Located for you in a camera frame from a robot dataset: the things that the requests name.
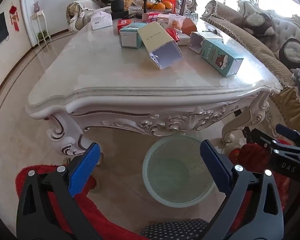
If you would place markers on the ornate white coffee table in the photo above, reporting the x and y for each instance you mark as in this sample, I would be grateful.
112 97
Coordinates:
102 75

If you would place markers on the pale yellow cardboard box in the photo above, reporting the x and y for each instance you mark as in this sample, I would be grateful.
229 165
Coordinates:
155 37

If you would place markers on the light green plastic wastebasket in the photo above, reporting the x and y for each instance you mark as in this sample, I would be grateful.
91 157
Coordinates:
175 180

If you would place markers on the red cardboard box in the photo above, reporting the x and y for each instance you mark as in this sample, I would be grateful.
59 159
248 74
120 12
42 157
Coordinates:
123 25

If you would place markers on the white open cardboard box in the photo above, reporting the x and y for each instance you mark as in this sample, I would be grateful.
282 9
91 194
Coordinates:
196 41

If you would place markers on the purple vase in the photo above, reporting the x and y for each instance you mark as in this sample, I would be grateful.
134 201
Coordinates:
36 7

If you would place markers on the glass fruit plate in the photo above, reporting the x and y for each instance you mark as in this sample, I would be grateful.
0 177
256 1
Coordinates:
135 9

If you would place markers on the person's right leg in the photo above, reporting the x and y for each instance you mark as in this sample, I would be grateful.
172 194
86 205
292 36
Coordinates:
252 155

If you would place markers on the plain teal cardboard box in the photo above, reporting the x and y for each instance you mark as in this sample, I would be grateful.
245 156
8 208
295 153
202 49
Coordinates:
130 37

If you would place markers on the orange fruit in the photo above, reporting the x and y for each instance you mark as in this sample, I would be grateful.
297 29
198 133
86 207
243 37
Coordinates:
158 5
168 4
147 5

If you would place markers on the black round speaker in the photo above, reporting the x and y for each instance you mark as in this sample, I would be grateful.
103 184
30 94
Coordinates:
117 5

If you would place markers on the clear drinking glasses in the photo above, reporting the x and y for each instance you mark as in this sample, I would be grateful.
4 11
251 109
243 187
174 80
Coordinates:
192 17

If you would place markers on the white plastic bag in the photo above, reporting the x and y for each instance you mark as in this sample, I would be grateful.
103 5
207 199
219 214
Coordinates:
171 21

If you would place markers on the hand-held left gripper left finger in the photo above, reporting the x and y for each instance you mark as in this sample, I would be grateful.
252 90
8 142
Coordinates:
86 167

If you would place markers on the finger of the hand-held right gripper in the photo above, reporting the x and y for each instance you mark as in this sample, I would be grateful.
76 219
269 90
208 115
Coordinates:
292 133
265 141

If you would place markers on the white side table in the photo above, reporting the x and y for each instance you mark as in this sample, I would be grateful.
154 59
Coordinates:
41 17

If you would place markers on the red snack packet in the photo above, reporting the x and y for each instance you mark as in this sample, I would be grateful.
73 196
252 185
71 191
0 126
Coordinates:
172 34

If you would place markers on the dark star-patterned cushion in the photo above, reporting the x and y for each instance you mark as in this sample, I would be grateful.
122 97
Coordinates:
175 230

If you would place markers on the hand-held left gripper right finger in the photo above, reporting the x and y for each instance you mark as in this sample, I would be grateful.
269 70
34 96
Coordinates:
213 165

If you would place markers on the red knot ornament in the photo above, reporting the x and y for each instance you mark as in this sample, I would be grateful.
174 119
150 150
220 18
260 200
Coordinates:
14 17

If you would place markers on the ornate white armchair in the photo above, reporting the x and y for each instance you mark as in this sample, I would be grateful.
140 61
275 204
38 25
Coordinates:
76 12

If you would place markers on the white tissue box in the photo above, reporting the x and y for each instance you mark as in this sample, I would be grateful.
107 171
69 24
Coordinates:
100 21

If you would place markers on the orange-brown small box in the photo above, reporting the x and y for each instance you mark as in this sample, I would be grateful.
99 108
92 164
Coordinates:
190 25

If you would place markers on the teal box with bear print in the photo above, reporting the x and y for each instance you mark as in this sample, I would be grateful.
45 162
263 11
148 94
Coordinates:
217 55

